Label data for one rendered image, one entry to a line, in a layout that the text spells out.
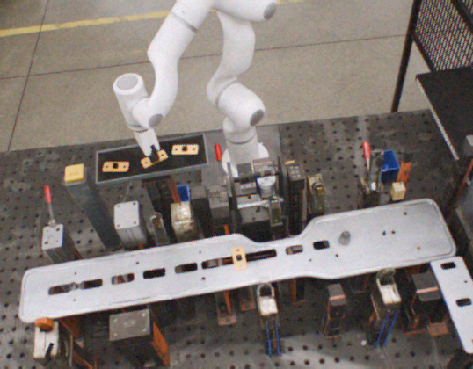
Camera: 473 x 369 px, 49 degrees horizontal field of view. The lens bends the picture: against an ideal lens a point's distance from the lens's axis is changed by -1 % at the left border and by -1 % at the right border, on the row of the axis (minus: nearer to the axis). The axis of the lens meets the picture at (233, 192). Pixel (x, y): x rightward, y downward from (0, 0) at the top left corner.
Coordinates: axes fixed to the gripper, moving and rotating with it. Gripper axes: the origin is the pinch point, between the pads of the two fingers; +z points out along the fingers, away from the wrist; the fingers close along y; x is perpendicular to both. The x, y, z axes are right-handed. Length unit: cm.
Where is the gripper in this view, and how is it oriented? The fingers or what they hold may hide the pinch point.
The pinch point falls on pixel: (152, 154)
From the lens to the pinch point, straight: 173.3
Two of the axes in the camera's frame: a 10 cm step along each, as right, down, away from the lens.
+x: 8.7, -4.4, 2.1
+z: 1.0, 5.7, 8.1
